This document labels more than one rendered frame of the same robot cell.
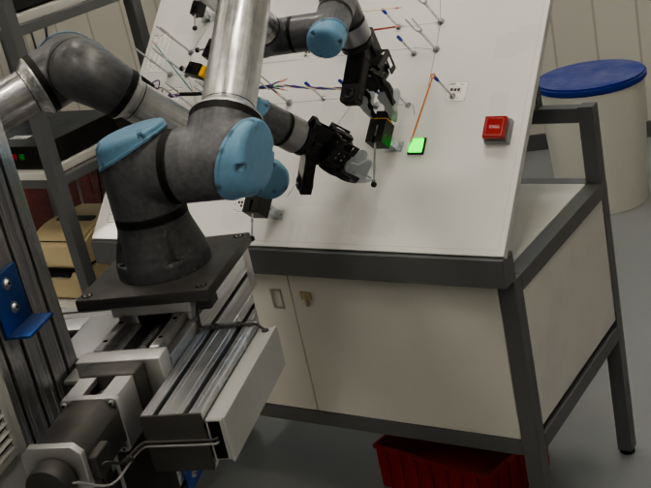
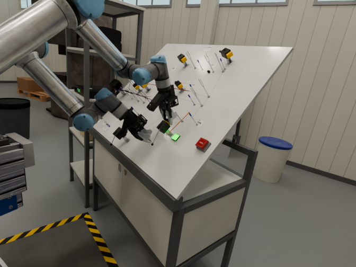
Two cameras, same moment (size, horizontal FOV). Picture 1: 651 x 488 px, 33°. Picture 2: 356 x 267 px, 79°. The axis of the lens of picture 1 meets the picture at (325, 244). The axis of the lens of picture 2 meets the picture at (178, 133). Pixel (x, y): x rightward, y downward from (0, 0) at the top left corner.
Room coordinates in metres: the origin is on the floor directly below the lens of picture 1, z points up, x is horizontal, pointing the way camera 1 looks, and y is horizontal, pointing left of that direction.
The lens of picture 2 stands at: (1.25, -0.50, 1.44)
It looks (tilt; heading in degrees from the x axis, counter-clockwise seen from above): 18 degrees down; 12
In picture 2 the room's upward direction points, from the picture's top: 8 degrees clockwise
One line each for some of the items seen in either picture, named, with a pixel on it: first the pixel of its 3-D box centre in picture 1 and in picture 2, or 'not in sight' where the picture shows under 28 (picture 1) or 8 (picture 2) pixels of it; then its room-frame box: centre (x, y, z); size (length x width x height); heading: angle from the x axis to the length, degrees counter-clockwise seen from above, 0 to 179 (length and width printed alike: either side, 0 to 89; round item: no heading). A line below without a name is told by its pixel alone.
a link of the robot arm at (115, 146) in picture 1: (142, 167); not in sight; (1.64, 0.25, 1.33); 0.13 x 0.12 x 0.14; 69
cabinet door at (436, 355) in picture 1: (400, 350); (142, 207); (2.28, -0.12, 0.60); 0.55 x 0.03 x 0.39; 54
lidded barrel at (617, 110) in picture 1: (597, 137); (270, 159); (4.44, -1.23, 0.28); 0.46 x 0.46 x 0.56
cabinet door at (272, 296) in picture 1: (216, 331); (107, 168); (2.60, 0.32, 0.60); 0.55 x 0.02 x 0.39; 54
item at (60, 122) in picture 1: (39, 138); (97, 91); (3.06, 0.73, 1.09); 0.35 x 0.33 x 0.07; 54
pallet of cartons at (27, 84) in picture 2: not in sight; (44, 88); (6.54, 4.89, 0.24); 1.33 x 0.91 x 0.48; 72
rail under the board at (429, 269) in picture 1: (279, 258); (121, 154); (2.42, 0.11, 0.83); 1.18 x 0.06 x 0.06; 54
